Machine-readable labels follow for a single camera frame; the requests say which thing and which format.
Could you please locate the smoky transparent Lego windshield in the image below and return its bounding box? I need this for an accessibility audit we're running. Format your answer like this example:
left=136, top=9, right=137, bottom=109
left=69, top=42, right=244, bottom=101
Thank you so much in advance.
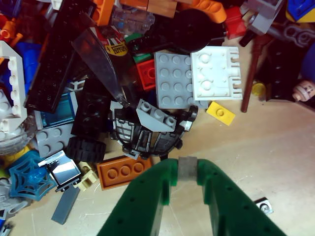
left=71, top=27, right=129, bottom=108

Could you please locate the black Lego panel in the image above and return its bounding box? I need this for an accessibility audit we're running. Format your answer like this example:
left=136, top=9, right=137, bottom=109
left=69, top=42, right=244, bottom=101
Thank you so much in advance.
left=264, top=39, right=309, bottom=102

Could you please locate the black Lego tire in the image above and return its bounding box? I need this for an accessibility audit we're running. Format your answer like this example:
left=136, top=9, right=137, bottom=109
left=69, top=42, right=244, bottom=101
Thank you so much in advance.
left=66, top=136, right=107, bottom=164

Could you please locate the light gray Lego technic piece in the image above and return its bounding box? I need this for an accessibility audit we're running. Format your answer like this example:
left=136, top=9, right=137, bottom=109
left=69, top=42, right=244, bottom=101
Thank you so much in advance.
left=0, top=177, right=30, bottom=220

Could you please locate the brown Lego staff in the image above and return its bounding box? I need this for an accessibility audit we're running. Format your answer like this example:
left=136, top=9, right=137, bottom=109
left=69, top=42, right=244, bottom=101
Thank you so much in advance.
left=240, top=33, right=272, bottom=114

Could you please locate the red Lego block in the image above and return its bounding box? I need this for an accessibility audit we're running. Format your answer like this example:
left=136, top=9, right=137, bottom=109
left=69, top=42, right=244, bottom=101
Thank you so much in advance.
left=224, top=6, right=247, bottom=40

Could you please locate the transparent yellow round stud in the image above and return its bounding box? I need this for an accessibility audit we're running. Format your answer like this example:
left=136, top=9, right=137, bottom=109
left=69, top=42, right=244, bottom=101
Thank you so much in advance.
left=252, top=82, right=267, bottom=97

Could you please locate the blue and yellow Lego piece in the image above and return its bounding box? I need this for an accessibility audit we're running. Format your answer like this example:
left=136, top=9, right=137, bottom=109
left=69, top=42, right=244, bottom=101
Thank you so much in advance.
left=285, top=0, right=315, bottom=24

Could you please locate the transparent blue Lego window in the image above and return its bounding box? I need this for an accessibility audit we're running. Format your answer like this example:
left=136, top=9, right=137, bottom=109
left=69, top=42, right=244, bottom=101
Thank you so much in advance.
left=34, top=91, right=80, bottom=130

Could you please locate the red Lego brick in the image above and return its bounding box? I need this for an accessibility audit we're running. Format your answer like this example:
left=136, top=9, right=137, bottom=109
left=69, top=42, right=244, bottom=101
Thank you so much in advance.
left=136, top=59, right=157, bottom=92

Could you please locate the black curved Lego cage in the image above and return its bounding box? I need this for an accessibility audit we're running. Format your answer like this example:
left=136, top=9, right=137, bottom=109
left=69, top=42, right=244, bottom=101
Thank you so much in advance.
left=109, top=105, right=199, bottom=159

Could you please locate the Lego piece with Ferrari sticker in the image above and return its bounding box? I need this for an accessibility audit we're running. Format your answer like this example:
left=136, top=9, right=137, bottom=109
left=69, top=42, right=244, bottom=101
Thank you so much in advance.
left=97, top=25, right=129, bottom=58

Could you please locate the small gray Lego brick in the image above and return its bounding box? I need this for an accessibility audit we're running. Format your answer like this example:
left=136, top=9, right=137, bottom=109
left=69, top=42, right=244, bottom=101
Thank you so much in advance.
left=178, top=156, right=199, bottom=182

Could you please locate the orange Lego technic pin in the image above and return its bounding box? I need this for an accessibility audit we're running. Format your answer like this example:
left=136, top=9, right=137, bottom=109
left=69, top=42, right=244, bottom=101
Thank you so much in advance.
left=0, top=19, right=24, bottom=42

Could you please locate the white hinged Lego plate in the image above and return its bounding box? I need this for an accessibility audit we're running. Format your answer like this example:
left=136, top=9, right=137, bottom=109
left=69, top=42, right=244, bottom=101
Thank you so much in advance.
left=190, top=46, right=244, bottom=102

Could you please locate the blue Lego spider web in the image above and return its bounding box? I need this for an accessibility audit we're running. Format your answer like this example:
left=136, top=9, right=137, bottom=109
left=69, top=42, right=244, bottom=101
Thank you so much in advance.
left=8, top=150, right=58, bottom=202

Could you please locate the light brown Lego brick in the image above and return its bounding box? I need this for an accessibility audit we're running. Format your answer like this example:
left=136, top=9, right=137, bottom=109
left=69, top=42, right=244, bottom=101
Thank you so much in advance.
left=147, top=0, right=178, bottom=19

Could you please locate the gray sloped Lego brick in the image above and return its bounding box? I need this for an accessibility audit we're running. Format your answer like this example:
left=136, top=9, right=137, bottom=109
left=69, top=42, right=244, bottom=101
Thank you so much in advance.
left=135, top=98, right=178, bottom=133

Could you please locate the gray Lego bracket piece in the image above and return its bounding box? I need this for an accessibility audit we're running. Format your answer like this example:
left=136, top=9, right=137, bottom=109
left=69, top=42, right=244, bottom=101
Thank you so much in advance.
left=245, top=0, right=285, bottom=35

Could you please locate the metal bracket with screw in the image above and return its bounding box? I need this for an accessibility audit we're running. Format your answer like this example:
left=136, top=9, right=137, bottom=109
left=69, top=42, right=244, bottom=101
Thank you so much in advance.
left=254, top=196, right=275, bottom=215

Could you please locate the dark gray Lego tile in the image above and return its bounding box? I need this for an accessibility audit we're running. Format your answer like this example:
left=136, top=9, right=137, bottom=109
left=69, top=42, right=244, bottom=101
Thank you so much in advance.
left=51, top=186, right=81, bottom=225

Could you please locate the white Lego frame piece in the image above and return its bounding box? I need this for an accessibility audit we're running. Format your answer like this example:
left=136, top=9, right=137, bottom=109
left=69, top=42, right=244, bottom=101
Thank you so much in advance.
left=0, top=40, right=28, bottom=134

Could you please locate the orange Lego brick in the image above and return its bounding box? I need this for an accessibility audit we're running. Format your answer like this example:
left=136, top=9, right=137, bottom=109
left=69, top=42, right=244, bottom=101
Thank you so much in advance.
left=92, top=0, right=115, bottom=27

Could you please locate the Lego minifigure head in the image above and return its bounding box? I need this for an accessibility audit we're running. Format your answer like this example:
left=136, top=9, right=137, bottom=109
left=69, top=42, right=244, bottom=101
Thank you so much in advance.
left=292, top=79, right=315, bottom=102

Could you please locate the tan Lego piece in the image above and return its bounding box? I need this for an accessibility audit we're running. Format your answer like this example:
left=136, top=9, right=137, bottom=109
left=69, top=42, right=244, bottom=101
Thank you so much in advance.
left=78, top=161, right=98, bottom=191

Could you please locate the orange three-stud Lego plate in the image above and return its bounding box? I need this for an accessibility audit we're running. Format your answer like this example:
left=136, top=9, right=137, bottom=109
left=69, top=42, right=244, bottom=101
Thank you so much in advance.
left=96, top=155, right=155, bottom=191

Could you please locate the clear transparent Lego dome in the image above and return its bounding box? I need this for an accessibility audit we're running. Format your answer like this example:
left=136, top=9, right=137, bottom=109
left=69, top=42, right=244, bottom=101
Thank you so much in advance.
left=0, top=117, right=36, bottom=156

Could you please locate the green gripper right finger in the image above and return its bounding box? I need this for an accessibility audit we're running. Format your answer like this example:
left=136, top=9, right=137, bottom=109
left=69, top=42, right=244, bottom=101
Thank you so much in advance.
left=196, top=159, right=294, bottom=236

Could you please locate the green Lego piece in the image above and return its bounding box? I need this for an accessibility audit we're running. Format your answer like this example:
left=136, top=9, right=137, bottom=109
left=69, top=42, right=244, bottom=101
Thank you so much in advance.
left=124, top=31, right=153, bottom=64

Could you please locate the black round Lego dish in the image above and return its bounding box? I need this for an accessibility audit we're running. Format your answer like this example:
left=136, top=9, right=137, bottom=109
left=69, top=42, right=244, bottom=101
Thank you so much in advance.
left=171, top=9, right=226, bottom=53

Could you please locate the black Lego technic beam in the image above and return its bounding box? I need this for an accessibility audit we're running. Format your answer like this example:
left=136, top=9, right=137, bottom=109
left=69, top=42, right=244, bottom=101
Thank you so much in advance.
left=127, top=33, right=178, bottom=54

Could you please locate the clear transparent Lego brick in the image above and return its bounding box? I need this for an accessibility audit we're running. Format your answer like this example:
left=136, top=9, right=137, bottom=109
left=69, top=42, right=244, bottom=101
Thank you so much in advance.
left=111, top=6, right=156, bottom=35

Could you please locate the orange Lego technic beam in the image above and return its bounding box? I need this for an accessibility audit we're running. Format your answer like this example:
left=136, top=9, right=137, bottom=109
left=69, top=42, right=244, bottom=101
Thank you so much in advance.
left=176, top=0, right=227, bottom=24

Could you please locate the gray four-stud Lego plate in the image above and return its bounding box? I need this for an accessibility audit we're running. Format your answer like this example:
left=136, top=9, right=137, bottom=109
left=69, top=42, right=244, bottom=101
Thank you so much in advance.
left=35, top=123, right=75, bottom=158

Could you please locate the gray Lego technic connector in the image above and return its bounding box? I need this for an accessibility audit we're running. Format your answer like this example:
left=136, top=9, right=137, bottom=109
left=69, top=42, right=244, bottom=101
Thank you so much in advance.
left=267, top=20, right=315, bottom=49

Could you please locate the black Lego brick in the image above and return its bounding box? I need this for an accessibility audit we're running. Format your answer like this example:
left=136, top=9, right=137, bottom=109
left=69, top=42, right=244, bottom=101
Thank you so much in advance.
left=70, top=78, right=112, bottom=135

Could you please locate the blue Lego brick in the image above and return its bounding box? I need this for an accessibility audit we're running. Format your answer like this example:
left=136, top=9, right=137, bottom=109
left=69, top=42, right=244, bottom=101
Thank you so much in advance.
left=14, top=41, right=41, bottom=92

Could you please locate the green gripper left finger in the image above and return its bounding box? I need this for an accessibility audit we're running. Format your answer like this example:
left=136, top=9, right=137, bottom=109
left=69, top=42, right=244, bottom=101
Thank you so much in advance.
left=97, top=158, right=180, bottom=236

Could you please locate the yellow small Lego plate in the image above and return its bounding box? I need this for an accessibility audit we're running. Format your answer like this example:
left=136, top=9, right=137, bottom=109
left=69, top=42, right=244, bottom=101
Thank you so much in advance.
left=206, top=101, right=236, bottom=126

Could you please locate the gray square Lego plate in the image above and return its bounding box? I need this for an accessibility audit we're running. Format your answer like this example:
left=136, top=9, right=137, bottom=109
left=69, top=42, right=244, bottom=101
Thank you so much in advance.
left=154, top=52, right=209, bottom=110

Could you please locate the chrome Lego piece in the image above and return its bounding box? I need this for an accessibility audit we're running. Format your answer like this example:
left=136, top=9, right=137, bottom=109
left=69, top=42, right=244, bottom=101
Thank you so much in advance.
left=37, top=150, right=82, bottom=193

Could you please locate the long black Lego plate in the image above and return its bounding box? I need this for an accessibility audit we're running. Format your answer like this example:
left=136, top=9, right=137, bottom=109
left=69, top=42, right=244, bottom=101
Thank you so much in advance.
left=25, top=0, right=97, bottom=115

